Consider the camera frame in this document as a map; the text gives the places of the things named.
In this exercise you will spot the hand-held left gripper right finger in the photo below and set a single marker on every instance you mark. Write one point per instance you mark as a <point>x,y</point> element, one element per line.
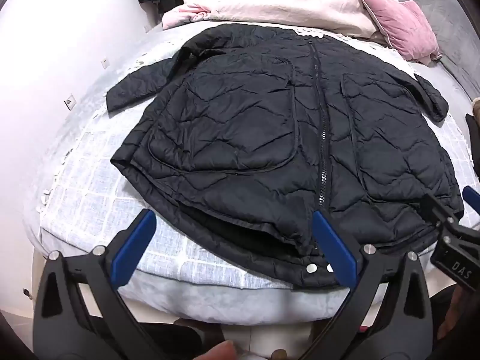
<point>334,249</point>

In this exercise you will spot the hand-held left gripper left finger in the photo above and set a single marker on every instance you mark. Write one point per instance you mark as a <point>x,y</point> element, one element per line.
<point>134,249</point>

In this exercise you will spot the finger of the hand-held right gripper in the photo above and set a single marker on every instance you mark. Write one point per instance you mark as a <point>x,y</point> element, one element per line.
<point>440,213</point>
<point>473,198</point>

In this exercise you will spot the black quilted jacket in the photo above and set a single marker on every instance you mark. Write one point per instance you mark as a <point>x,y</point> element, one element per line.
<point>243,127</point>

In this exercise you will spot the person's left hand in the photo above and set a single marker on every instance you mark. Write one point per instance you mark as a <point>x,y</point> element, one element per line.
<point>222,351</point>

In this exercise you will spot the grey bed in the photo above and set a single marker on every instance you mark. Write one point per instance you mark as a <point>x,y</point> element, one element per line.
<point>180,302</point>

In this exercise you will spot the white checked bed cover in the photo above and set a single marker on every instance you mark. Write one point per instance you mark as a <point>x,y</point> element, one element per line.
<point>86,195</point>

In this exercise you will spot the pink velvet pillow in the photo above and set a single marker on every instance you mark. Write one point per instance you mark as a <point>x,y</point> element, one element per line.
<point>403,26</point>

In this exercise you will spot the pink blanket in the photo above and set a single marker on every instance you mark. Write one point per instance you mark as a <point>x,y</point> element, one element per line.
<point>183,13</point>

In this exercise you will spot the beige duvet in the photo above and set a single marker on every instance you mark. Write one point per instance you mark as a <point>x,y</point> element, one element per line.
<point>285,5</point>

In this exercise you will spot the white wall socket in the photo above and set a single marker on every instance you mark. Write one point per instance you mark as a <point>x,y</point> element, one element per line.
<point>69,100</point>
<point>105,61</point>

